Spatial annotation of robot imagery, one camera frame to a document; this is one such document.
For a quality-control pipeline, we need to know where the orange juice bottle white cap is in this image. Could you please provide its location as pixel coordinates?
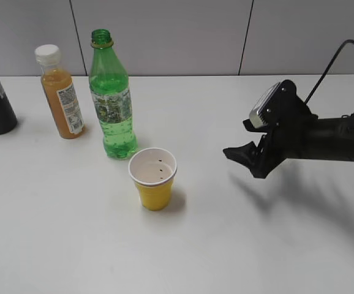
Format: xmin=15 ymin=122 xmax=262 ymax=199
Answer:
xmin=34 ymin=44 xmax=86 ymax=140

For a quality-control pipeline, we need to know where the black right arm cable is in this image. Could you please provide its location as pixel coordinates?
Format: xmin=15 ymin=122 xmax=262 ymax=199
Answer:
xmin=304 ymin=39 xmax=354 ymax=114

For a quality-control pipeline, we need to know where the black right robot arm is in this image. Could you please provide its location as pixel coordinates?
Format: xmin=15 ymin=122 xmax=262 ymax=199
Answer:
xmin=223 ymin=80 xmax=354 ymax=179

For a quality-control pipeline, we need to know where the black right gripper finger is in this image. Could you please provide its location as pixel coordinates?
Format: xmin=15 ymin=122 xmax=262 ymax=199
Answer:
xmin=222 ymin=141 xmax=262 ymax=178
xmin=243 ymin=119 xmax=268 ymax=133

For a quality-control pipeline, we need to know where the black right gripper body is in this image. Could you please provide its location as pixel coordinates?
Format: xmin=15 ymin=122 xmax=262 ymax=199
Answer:
xmin=257 ymin=80 xmax=318 ymax=179

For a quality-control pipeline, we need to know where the yellow paper cup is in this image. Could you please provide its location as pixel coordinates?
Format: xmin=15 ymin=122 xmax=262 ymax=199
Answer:
xmin=128 ymin=148 xmax=178 ymax=211

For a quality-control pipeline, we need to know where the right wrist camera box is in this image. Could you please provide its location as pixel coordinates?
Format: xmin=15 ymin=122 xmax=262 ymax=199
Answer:
xmin=249 ymin=82 xmax=280 ymax=129

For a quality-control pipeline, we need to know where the green sprite bottle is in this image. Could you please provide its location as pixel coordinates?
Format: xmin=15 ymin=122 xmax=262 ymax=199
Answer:
xmin=89 ymin=29 xmax=138 ymax=159

